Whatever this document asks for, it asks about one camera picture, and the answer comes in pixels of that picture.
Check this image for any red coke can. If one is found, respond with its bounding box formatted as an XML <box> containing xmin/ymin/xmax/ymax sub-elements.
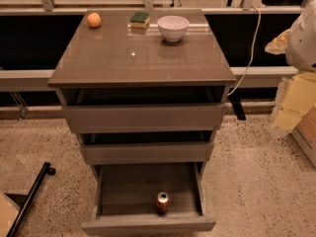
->
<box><xmin>156</xmin><ymin>192</ymin><xmax>170</xmax><ymax>214</ymax></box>

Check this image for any grey top drawer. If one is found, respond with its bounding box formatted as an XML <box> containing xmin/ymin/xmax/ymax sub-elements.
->
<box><xmin>63</xmin><ymin>86</ymin><xmax>225</xmax><ymax>133</ymax></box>

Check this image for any grey bottom drawer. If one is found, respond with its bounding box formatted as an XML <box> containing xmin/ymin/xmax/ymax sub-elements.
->
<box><xmin>82</xmin><ymin>163</ymin><xmax>215</xmax><ymax>237</ymax></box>

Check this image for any grey middle drawer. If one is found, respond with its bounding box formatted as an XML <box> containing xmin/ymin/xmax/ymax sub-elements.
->
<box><xmin>80</xmin><ymin>130</ymin><xmax>213</xmax><ymax>165</ymax></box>

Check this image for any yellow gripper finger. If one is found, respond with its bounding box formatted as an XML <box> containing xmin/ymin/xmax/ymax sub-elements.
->
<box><xmin>269</xmin><ymin>72</ymin><xmax>316</xmax><ymax>138</ymax></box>
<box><xmin>265</xmin><ymin>29</ymin><xmax>290</xmax><ymax>55</ymax></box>

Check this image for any grey drawer cabinet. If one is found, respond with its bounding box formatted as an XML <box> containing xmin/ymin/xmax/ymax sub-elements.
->
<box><xmin>47</xmin><ymin>8</ymin><xmax>237</xmax><ymax>237</ymax></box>

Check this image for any black metal bar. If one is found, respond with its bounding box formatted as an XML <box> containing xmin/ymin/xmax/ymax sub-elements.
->
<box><xmin>6</xmin><ymin>162</ymin><xmax>56</xmax><ymax>237</ymax></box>

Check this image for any orange fruit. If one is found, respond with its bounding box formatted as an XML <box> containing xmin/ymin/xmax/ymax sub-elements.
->
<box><xmin>87</xmin><ymin>13</ymin><xmax>102</xmax><ymax>28</ymax></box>

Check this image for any white cable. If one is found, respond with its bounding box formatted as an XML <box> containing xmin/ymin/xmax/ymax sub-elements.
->
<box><xmin>226</xmin><ymin>5</ymin><xmax>262</xmax><ymax>98</ymax></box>

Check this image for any cardboard box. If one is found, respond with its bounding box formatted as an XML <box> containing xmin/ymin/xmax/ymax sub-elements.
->
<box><xmin>292</xmin><ymin>105</ymin><xmax>316</xmax><ymax>167</ymax></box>

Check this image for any grey window rail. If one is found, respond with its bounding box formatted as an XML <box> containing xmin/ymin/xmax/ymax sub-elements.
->
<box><xmin>0</xmin><ymin>66</ymin><xmax>297</xmax><ymax>92</ymax></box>

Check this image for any white bowl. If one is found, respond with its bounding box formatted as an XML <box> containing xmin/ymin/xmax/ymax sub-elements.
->
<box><xmin>157</xmin><ymin>16</ymin><xmax>190</xmax><ymax>41</ymax></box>

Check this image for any green yellow sponge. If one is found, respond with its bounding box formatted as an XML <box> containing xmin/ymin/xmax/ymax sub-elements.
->
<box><xmin>129</xmin><ymin>12</ymin><xmax>150</xmax><ymax>29</ymax></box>

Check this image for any grey drawer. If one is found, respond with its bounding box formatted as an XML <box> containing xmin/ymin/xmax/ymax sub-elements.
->
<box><xmin>82</xmin><ymin>163</ymin><xmax>215</xmax><ymax>237</ymax></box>
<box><xmin>80</xmin><ymin>130</ymin><xmax>213</xmax><ymax>165</ymax></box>
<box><xmin>63</xmin><ymin>86</ymin><xmax>225</xmax><ymax>133</ymax></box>

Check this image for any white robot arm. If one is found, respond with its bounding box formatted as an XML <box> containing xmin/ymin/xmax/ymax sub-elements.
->
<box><xmin>265</xmin><ymin>1</ymin><xmax>316</xmax><ymax>138</ymax></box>

